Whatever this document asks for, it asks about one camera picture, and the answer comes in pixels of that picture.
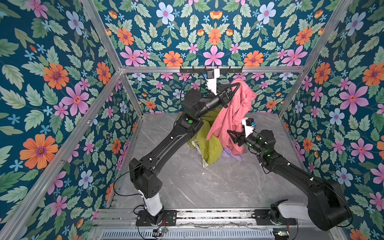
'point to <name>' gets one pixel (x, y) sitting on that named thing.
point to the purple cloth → (228, 153)
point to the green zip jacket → (210, 147)
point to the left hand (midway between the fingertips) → (243, 79)
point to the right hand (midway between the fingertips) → (232, 127)
